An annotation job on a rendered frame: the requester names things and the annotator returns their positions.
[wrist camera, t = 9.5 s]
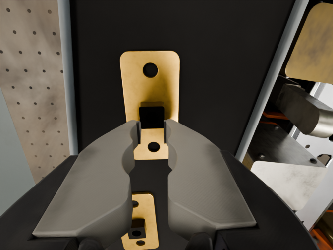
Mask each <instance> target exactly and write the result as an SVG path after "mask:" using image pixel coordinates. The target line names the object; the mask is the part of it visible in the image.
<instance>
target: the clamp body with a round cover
mask: <svg viewBox="0 0 333 250"><path fill-rule="evenodd" d="M279 73H280V74H282V75H284V77H285V78H295V79H301V80H307V81H313V82H320V83H326V84H331V85H333V4H329V3H325V2H322V1H320V0H319V1H316V3H310V4H307V6H306V9H305V11H304V14H303V16H302V18H301V21H300V23H299V26H298V28H297V30H296V33H295V35H294V38H293V40H292V43H291V45H290V47H289V50H288V52H287V55H286V57H285V59H284V62H283V64H282V67H281V69H280V72H279Z"/></svg>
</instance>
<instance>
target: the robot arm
mask: <svg viewBox="0 0 333 250"><path fill-rule="evenodd" d="M141 130H142V129H141V122H140V121H136V120H130V121H128V122H126V123H124V124H123V125H121V126H119V127H117V128H115V129H113V130H112V131H110V132H108V133H106V134H105V135H103V136H101V137H99V138H98V139H96V140H95V141H94V142H92V143H91V144H90V145H88V146H87V147H86V148H85V149H84V150H82V151H81V152H80V153H79V154H78V155H70V156H69V157H68V158H66V159H65V160H64V161H63V162H62V163H61V164H59V165H58V166H57V167H56V168H55V169H53V170H52V171H51V172H50V173H49V174H48V175H46V176H45V177H44V178H43V179H42V180H40V181H39V182H38V183H37V184H36V185H35V186H33V187H32V188H31V189H30V190H29V191H27V192H26V193H25V194H24V195H23V196H22V197H20V199H19V200H17V201H16V202H15V203H14V204H13V205H12V206H11V207H10V208H9V209H8V210H7V211H6V212H5V213H4V214H3V215H2V216H1V217H0V250H107V247H108V246H109V245H111V244H112V243H114V242H115V241H117V240H118V239H120V238H121V237H123V236H124V235H125V234H127V233H128V232H129V230H130V228H131V225H132V214H133V201H132V192H131V184H130V177H129V173H130V172H131V170H132V169H133V168H134V167H135V161H134V150H135V148H136V147H137V146H138V145H139V144H141ZM164 144H166V145H167V146H168V165H169V167H170V168H171V169H172V171H171V172H170V173H169V175H168V224H169V227H170V229H171V230H172V231H173V232H175V233H176V234H178V235H180V236H181V237H183V238H185V239H186V240H188V241H189V242H188V244H187V246H186V248H185V250H320V249H319V247H318V245H317V244H316V242H315V240H314V239H313V237H312V236H311V234H310V233H309V231H308V230H307V228H306V227H305V226H304V224H303V223H302V222H301V220H300V219H299V218H298V217H297V215H296V214H295V213H294V212H293V210H292V209H291V208H290V207H289V206H288V205H287V204H286V203H285V201H284V200H283V199H282V198H281V197H280V196H279V195H278V194H277V193H276V192H274V191H273V190H272V189H271V188H270V187H269V186H268V185H267V184H266V183H264V182H263V181H262V180H261V179H260V178H259V177H257V176H256V175H255V174H254V173H253V172H252V171H250V170H249V169H248V168H247V167H246V166H245V165H244V164H242V163H241V162H240V161H239V160H238V159H237V158H236V157H234V156H233V155H232V154H231V153H230V152H229V151H228V150H220V149H219V148H218V147H216V146H215V145H214V144H213V143H212V142H210V141H209V140H208V139H207V138H205V137H204V136H202V135H201V134H199V133H197V132H195V131H194V130H192V129H190V128H188V127H186V126H184V125H182V124H180V123H179V122H177V121H175V120H173V119H167V120H164Z"/></svg>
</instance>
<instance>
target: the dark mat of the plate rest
mask: <svg viewBox="0 0 333 250"><path fill-rule="evenodd" d="M295 1H296V0H70V17H71V34H72V51H73V69H74V87H75V104H76V121H77V139H78V154H79V153H80V152H81V151H82V150H84V149H85V148H86V147H87V146H88V145H90V144H91V143H92V142H94V141H95V140H96V139H98V138H99V137H101V136H103V135H105V134H106V133H108V132H110V131H112V130H113V129H115V128H117V127H119V126H121V125H123V124H124V123H126V122H127V121H126V112H125V103H124V94H123V85H122V76H121V67H120V57H121V55H122V54H123V53H124V52H126V51H158V50H172V51H175V52H176V53H177V54H178V56H179V60H180V63H179V103H178V122H179V123H180V124H182V125H184V126H186V127H188V128H190V129H192V130H194V131H195V132H197V133H199V134H201V135H202V136H204V137H205V138H207V139H208V140H209V141H210V142H212V143H213V144H214V145H215V146H216V147H218V148H219V149H220V150H228V151H229V152H230V153H231V154H232V155H233V156H234V157H235V156H236V153H237V151H238V148H239V146H240V143H241V140H242V138H243V135H244V133H245V130H246V128H247V125H248V122H249V120H250V117H251V115H252V112H253V109H254V107H255V104H256V102H257V99H258V97H259V94H260V91H261V89H262V86H263V84H264V81H265V78H266V76H267V73H268V71H269V68H270V66H271V63H272V60H273V58H274V55H275V53H276V50H277V48H278V45H279V42H280V39H281V37H282V34H283V32H284V29H285V27H286V24H287V21H288V19H289V16H290V14H291V11H292V9H293V6H294V3H295ZM134 161H135V167H134V168H133V169H132V170H131V172H130V173H129V177H130V184H131V192H145V191H148V192H151V193H152V194H153V197H154V205H155V214H156V223H157V231H158V240H159V246H158V247H157V248H155V249H144V250H185V248H186V246H187V244H188V242H189V241H188V240H186V239H185V238H183V237H181V236H180V235H178V234H176V233H175V232H173V231H172V230H171V229H170V227H169V224H168V175H169V173H170V172H171V171H172V169H171V168H170V167H169V165H168V159H148V160H136V159H134Z"/></svg>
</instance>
